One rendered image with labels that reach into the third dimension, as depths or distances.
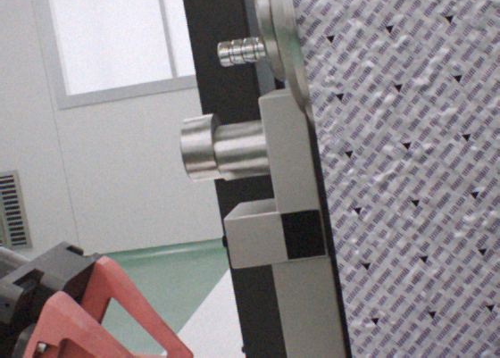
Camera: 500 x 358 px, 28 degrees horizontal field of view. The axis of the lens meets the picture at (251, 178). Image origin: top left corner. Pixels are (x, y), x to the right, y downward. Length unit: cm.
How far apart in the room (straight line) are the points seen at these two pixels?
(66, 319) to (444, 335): 19
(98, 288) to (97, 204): 594
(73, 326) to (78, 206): 606
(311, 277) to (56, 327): 17
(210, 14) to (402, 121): 38
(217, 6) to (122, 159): 559
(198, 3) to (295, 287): 33
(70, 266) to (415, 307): 19
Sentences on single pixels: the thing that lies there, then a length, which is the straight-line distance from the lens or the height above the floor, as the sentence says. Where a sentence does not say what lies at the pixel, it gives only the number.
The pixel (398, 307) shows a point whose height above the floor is 109.
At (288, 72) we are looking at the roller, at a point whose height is 122.
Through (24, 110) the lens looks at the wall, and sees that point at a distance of 662.
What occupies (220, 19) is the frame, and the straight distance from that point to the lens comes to 86.
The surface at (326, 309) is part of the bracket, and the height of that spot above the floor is 107.
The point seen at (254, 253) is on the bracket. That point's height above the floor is 111.
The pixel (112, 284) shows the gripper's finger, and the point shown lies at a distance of 59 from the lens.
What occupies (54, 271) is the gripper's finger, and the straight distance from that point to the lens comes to 56.
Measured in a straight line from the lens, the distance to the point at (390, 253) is 52.
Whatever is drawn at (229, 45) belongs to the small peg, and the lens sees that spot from 57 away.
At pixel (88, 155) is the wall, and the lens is 650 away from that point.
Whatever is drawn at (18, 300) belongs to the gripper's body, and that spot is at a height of 113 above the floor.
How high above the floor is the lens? 124
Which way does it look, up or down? 8 degrees down
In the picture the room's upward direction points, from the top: 10 degrees counter-clockwise
